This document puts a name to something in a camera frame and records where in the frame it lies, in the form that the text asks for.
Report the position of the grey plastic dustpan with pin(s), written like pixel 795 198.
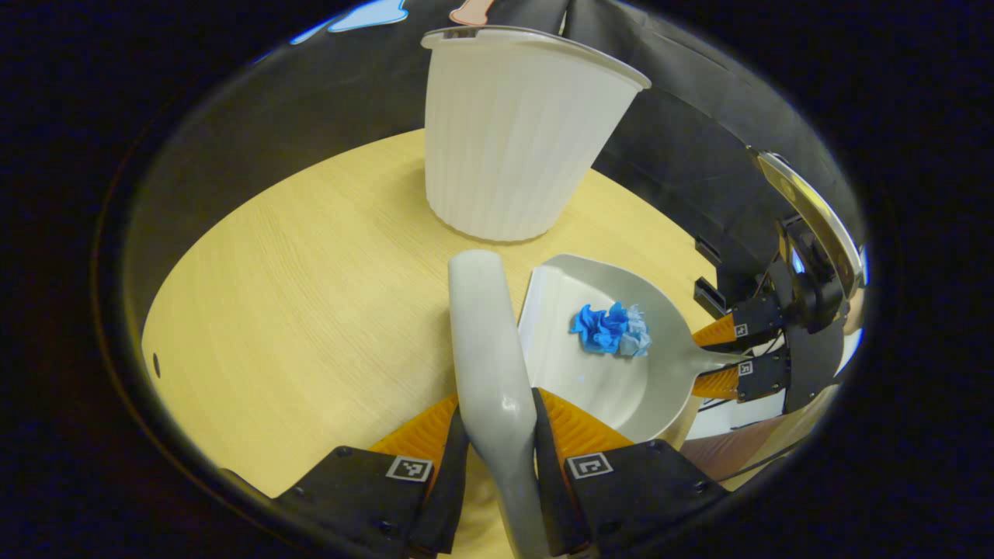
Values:
pixel 575 388

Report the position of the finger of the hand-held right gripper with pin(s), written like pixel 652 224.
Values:
pixel 765 376
pixel 757 318

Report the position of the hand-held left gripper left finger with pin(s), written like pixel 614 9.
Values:
pixel 450 497

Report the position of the black desk clamp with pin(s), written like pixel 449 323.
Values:
pixel 709 297
pixel 707 250

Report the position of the white ribbed garbage bin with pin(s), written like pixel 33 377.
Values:
pixel 512 140

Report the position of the wooden desktop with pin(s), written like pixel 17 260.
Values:
pixel 311 310

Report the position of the small grey broom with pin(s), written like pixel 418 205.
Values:
pixel 489 349

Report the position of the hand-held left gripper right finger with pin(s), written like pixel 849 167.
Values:
pixel 551 505

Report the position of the pale blue paper scrap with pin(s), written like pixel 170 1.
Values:
pixel 638 338

